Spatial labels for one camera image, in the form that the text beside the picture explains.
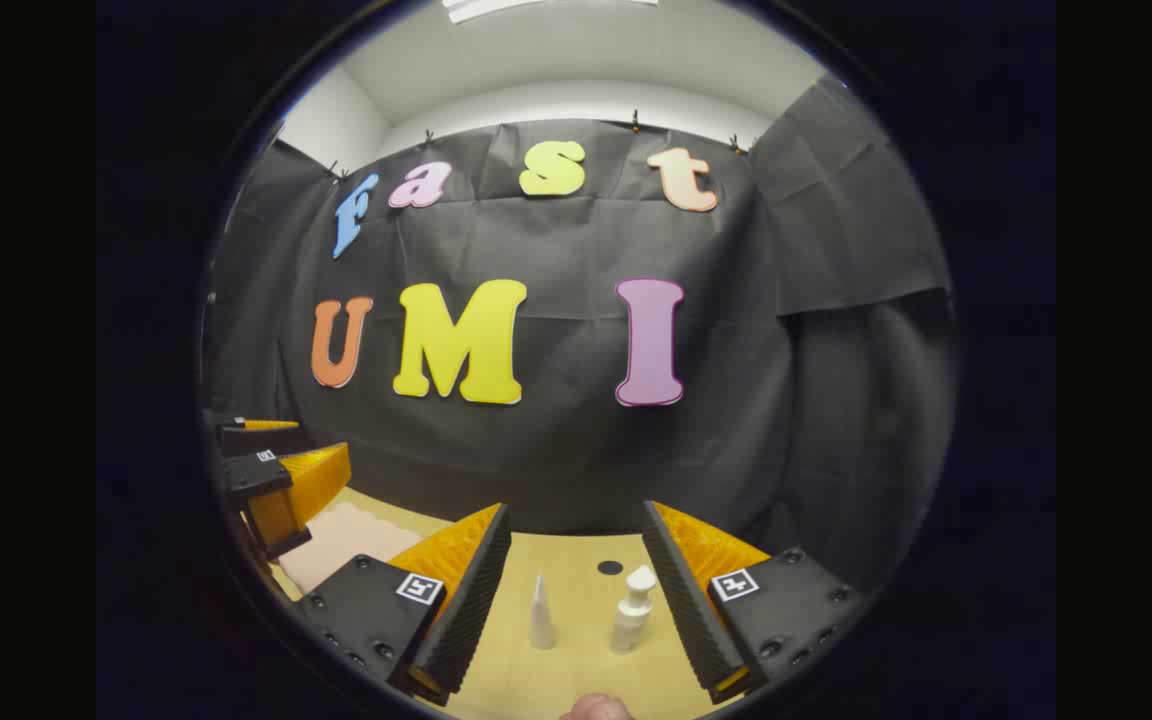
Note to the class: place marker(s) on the ceiling light panel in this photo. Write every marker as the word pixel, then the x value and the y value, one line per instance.
pixel 536 5

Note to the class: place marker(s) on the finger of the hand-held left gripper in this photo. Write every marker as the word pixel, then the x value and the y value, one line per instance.
pixel 256 475
pixel 248 440

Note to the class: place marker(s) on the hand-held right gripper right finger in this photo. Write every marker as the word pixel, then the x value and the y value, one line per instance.
pixel 681 600

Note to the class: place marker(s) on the white pump bottle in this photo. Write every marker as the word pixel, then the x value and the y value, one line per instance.
pixel 631 620

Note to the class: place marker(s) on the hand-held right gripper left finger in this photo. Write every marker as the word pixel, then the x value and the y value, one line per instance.
pixel 476 600

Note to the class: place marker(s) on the white conical tube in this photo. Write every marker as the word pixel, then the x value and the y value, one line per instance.
pixel 541 620

